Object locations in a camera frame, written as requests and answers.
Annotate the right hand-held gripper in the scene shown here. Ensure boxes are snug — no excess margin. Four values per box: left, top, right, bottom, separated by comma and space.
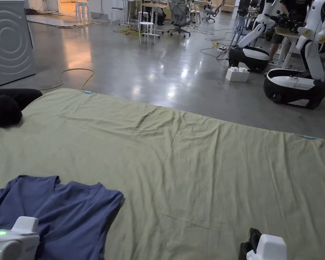
238, 227, 287, 260

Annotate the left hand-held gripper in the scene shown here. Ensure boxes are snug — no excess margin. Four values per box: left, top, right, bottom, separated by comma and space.
0, 216, 40, 260

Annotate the dark blue shirt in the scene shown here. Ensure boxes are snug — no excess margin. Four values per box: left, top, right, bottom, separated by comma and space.
0, 174, 124, 260

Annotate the bed with pale green sheet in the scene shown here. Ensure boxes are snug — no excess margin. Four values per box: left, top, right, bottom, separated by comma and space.
0, 88, 325, 260

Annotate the black cushion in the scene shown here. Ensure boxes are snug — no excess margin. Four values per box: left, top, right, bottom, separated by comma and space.
0, 88, 43, 128

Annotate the white wheeled robot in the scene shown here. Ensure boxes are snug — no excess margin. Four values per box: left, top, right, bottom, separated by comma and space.
263, 0, 325, 110
228, 0, 277, 73

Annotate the white foam block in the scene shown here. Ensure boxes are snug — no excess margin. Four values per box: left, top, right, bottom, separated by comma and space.
225, 66, 250, 83

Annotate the white washing machine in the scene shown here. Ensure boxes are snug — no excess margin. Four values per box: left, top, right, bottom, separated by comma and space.
0, 0, 37, 87

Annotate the grey office chair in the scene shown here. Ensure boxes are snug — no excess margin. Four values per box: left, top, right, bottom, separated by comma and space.
167, 0, 192, 38
201, 2, 224, 23

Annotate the white round stool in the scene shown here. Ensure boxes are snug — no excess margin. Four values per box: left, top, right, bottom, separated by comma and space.
138, 21, 156, 45

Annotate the white square stool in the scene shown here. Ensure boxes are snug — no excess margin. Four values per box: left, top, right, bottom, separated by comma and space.
110, 7, 125, 25

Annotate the desk with wooden top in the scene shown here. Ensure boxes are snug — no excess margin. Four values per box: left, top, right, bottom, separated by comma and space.
140, 2, 169, 35

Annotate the yellow floor cable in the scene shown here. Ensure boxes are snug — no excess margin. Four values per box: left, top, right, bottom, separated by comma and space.
36, 68, 95, 91

